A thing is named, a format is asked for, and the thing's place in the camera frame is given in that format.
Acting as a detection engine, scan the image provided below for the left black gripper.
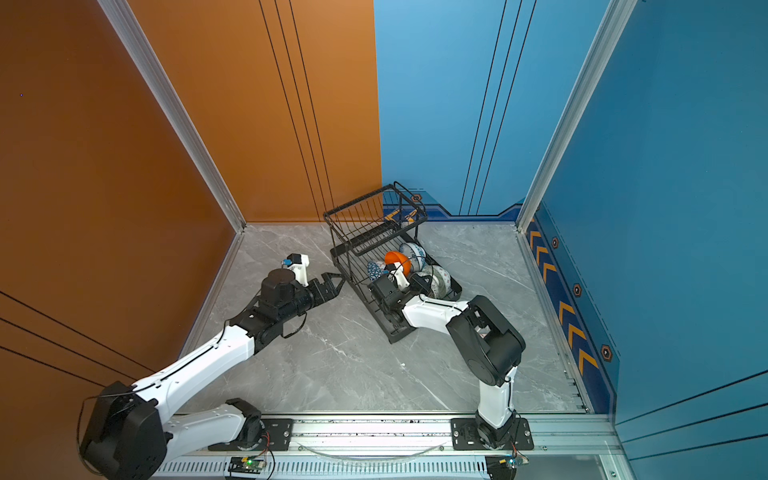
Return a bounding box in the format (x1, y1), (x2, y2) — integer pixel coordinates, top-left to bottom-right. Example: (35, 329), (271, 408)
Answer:
(278, 272), (345, 327)

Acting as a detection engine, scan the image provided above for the dark blue patterned bowl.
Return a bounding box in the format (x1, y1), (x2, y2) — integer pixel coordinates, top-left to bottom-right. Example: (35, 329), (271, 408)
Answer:
(367, 260), (388, 282)

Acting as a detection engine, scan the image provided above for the black wire dish rack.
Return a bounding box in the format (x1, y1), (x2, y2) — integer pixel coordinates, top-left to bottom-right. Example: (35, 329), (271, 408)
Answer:
(324, 182), (462, 343)

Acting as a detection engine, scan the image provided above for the orange plastic bowl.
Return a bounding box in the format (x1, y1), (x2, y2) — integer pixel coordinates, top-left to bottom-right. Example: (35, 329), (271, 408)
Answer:
(384, 251), (412, 277)

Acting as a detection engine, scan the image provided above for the blue floral white bowl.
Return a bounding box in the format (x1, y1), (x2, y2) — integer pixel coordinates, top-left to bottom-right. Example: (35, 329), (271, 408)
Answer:
(399, 242), (427, 272)

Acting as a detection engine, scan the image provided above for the pale green patterned bowl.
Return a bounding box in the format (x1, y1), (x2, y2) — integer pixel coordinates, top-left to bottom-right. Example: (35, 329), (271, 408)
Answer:
(428, 265), (451, 299)

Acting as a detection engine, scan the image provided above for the white black lattice bowl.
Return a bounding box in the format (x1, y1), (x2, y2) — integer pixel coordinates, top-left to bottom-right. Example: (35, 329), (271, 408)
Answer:
(409, 272), (436, 298)

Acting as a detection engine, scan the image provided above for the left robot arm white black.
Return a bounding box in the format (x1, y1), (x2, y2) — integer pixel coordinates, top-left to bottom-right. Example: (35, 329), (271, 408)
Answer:
(76, 268), (345, 479)

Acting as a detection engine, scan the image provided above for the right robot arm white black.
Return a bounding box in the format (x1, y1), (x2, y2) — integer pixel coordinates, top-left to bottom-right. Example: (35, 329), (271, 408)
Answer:
(369, 275), (526, 449)

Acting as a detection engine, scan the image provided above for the green circuit board left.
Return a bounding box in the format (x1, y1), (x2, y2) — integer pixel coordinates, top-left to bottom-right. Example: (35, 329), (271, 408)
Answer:
(227, 456), (270, 478)

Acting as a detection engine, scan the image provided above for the circuit board right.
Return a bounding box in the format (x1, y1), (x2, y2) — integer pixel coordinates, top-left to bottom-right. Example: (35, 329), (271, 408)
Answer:
(485, 454), (529, 480)

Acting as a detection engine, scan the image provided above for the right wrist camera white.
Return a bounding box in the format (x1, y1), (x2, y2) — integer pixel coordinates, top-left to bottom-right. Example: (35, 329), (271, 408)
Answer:
(390, 265), (410, 292)

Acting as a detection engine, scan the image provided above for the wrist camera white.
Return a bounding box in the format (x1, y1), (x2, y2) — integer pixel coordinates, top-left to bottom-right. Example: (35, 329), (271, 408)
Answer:
(282, 253), (310, 287)
(390, 265), (410, 292)

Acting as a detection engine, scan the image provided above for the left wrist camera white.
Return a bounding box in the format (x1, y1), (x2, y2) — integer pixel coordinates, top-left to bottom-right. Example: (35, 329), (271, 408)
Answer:
(282, 253), (310, 287)

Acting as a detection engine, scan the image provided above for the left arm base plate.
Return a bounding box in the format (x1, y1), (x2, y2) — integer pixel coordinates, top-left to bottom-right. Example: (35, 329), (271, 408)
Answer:
(208, 418), (294, 453)

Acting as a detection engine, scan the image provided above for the aluminium front rail frame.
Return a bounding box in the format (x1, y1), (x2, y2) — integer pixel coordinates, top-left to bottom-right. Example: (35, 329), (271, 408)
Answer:
(148, 413), (634, 479)

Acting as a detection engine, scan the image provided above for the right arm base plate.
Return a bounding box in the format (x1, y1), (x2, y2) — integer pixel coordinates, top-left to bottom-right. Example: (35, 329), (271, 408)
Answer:
(450, 415), (535, 451)

